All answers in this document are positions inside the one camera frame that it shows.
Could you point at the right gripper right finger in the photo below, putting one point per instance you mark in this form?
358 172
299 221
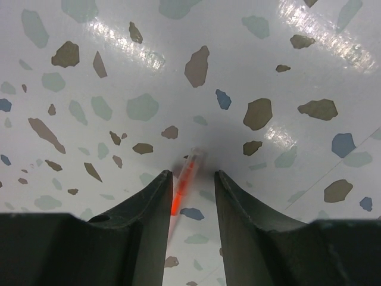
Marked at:
262 246

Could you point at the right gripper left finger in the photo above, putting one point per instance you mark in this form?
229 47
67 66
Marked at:
125 245

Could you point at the orange pen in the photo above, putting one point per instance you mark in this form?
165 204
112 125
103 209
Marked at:
181 189

